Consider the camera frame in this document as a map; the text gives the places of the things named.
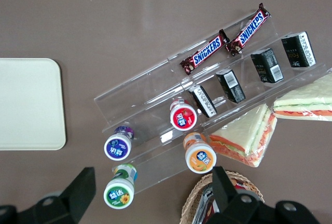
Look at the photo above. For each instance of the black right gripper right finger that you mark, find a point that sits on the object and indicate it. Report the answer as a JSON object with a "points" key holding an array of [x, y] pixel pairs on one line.
{"points": [[241, 208]]}

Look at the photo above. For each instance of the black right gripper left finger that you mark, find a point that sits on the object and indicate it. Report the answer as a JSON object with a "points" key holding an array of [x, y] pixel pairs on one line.
{"points": [[64, 206]]}

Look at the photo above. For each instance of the green gum bottle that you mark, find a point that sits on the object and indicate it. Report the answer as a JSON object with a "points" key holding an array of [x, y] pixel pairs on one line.
{"points": [[118, 194]]}

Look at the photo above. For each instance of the orange gum bottle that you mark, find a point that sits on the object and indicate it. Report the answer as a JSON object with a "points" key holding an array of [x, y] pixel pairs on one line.
{"points": [[201, 159]]}

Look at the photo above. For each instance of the purple gum bottle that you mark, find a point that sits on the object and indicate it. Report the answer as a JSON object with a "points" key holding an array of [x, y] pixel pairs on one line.
{"points": [[118, 147]]}

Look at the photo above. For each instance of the red gum bottle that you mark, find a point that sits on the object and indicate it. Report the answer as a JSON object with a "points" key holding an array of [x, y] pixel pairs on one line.
{"points": [[182, 119]]}

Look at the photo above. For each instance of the cream plastic tray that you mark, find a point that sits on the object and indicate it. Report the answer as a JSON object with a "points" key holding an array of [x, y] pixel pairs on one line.
{"points": [[28, 104]]}

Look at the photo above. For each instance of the silver foil snack packet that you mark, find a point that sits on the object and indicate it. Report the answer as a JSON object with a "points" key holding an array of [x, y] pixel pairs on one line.
{"points": [[202, 208]]}

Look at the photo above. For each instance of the flat wicker basket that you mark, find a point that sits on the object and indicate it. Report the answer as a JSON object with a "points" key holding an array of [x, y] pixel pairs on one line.
{"points": [[192, 200]]}

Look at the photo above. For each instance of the wrapped triangle sandwich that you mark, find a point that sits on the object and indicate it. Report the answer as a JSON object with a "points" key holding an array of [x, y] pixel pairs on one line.
{"points": [[308, 99], [249, 133]]}

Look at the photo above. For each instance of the small black carton box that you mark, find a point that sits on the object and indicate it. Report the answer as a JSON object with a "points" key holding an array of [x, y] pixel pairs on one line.
{"points": [[230, 86], [267, 66], [298, 50], [203, 102]]}

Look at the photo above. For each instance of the clear acrylic stepped stand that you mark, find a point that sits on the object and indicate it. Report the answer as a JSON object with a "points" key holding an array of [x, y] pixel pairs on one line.
{"points": [[145, 97]]}

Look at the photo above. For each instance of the Snickers chocolate bar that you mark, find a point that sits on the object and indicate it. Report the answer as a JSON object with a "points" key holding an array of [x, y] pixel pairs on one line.
{"points": [[205, 53], [250, 30]]}

